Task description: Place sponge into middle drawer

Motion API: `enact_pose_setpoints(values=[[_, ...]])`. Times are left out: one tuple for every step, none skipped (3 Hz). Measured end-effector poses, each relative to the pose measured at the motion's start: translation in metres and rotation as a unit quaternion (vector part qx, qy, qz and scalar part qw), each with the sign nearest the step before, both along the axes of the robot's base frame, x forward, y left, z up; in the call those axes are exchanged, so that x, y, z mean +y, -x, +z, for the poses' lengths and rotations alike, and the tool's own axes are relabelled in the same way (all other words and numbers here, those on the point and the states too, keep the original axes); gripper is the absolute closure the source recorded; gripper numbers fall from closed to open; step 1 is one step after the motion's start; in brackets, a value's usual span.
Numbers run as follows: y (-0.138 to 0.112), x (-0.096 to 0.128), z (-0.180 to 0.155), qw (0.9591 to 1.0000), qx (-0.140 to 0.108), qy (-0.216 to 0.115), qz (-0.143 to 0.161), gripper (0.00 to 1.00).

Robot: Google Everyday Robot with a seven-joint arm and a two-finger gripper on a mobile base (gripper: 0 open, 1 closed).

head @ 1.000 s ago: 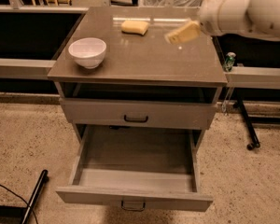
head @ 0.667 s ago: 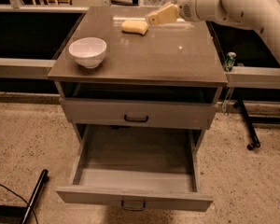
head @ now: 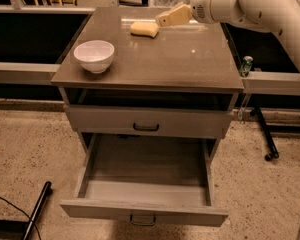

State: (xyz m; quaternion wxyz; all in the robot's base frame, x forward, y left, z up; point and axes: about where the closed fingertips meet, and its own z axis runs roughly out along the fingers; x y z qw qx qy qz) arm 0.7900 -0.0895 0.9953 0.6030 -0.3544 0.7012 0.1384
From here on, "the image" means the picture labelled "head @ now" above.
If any closed grey upper drawer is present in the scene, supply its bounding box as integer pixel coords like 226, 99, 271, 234
64, 105, 232, 139

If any yellow sponge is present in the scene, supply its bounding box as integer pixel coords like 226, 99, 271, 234
130, 21, 159, 38

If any green bottle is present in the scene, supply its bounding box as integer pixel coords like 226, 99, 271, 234
239, 56, 253, 77

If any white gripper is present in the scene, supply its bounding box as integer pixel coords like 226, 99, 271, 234
156, 0, 244, 27

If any white bowl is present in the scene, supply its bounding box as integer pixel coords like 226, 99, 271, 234
73, 40, 115, 73

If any black stand leg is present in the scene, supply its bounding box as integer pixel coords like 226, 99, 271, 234
250, 105, 279, 161

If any black pole on floor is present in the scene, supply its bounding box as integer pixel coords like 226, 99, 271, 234
21, 181, 52, 240

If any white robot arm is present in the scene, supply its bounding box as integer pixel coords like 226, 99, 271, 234
156, 0, 300, 73

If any black cable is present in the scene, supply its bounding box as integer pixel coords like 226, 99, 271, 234
0, 189, 43, 240

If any grey drawer cabinet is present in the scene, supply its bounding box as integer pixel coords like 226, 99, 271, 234
51, 6, 245, 228

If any open grey bottom drawer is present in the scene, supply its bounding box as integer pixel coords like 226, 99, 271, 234
61, 134, 228, 227

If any grey metal rail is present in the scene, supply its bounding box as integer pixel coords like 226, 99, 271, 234
0, 62, 60, 85

